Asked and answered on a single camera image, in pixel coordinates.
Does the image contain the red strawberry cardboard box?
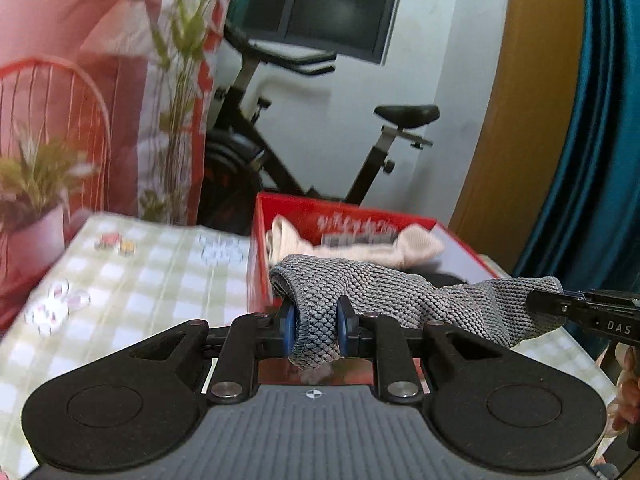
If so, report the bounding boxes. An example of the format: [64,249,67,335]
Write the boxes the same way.
[247,192,512,389]

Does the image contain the teal curtain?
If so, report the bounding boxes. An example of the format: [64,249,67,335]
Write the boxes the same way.
[512,0,640,362]

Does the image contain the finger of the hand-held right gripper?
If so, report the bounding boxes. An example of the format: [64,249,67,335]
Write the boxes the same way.
[527,288,589,318]

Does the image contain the dark window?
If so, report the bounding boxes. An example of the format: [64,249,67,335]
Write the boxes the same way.
[239,0,406,65]

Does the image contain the grey knit cloth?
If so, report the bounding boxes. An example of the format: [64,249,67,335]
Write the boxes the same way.
[268,254,566,372]

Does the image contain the wooden door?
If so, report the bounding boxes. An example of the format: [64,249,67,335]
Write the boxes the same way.
[447,0,586,277]

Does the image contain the black sock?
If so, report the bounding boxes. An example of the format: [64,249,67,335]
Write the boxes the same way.
[429,272,472,287]

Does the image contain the person's right hand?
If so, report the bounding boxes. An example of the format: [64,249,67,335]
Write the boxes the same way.
[606,344,640,433]

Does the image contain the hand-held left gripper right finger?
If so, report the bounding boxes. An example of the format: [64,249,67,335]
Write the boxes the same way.
[335,295,577,404]

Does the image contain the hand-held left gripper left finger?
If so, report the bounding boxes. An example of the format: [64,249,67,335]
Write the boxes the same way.
[49,299,299,406]

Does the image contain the checked rabbit print tablecloth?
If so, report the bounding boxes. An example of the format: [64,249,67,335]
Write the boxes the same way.
[0,214,622,480]

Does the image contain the black exercise bike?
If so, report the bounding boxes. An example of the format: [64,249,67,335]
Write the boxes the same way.
[200,22,441,242]

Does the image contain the cream knit cloth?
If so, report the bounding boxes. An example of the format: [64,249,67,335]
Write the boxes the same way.
[264,214,446,271]

